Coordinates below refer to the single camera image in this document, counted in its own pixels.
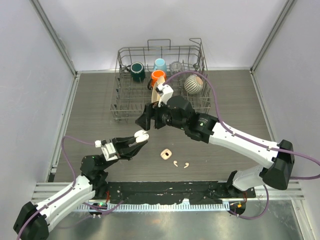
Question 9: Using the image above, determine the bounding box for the white slotted cable duct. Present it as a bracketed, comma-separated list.
[77, 202, 231, 212]

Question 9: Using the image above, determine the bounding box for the dark green mug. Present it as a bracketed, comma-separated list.
[126, 62, 146, 83]

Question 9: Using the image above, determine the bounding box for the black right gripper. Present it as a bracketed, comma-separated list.
[135, 97, 187, 132]

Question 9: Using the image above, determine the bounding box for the light blue mug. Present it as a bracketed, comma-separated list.
[153, 58, 167, 74]

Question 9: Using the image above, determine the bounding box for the beige plate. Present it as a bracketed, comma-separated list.
[151, 76, 166, 103]

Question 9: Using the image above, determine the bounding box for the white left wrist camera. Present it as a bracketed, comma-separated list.
[101, 142, 119, 162]

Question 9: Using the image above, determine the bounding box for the orange mug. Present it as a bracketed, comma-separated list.
[147, 70, 167, 90]

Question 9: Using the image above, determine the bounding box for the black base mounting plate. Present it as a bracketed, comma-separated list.
[102, 181, 256, 205]

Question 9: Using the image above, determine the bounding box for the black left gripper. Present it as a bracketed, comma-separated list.
[100, 134, 147, 171]

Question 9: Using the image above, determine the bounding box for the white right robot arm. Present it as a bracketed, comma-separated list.
[135, 96, 295, 198]

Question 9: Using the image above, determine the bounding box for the clear glass cup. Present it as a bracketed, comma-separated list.
[169, 61, 185, 82]

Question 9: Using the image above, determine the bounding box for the striped ceramic bowl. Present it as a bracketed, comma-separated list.
[183, 74, 204, 95]

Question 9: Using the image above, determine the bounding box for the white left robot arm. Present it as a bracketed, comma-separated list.
[13, 130, 149, 240]

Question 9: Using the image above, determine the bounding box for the grey wire dish rack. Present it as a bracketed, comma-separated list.
[110, 38, 211, 122]

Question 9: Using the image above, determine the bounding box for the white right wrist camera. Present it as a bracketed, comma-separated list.
[155, 83, 174, 107]

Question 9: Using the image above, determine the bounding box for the pink earbud charging case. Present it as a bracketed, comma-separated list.
[160, 148, 172, 161]

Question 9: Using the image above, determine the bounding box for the white earbud charging case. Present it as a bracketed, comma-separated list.
[134, 129, 150, 143]

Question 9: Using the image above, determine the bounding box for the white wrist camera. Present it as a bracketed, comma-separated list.
[101, 142, 119, 162]
[155, 83, 174, 107]

